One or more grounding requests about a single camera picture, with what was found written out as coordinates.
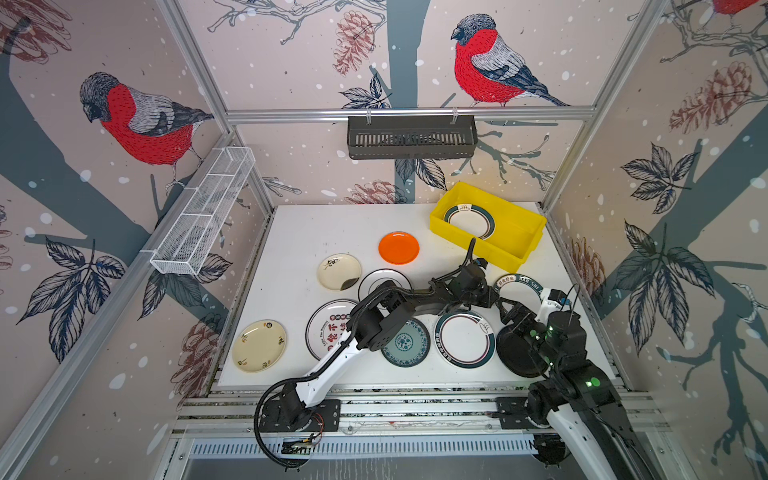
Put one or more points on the teal patterned plate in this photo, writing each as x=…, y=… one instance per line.
x=410, y=346

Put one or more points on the green red rim plate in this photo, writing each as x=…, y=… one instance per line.
x=471, y=219
x=465, y=339

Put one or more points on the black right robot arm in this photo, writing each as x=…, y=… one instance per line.
x=574, y=396

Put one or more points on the orange plastic plate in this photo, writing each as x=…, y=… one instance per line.
x=398, y=248

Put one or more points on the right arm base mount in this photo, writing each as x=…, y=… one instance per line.
x=517, y=413

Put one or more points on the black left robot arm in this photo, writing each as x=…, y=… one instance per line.
x=373, y=324

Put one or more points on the black hanging wall basket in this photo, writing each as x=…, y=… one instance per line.
x=411, y=137

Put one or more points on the cream small floral plate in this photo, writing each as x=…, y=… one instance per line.
x=339, y=271

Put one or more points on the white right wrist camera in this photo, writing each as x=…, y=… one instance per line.
x=551, y=300

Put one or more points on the yellow plastic bin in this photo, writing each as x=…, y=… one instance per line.
x=517, y=234

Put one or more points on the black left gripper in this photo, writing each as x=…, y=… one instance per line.
x=489, y=296

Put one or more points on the black round plate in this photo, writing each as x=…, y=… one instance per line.
x=516, y=355

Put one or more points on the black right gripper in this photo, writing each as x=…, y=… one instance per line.
x=516, y=313

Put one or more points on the green rim HAO SHI plate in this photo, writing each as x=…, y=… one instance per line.
x=514, y=278

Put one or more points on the white plate red characters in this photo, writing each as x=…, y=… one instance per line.
x=326, y=326

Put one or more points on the cream yellow plate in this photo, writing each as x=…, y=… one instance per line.
x=259, y=346

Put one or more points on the white plate green cloud outline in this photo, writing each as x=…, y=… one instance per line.
x=377, y=277

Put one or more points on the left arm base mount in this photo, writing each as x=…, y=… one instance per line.
x=276, y=417

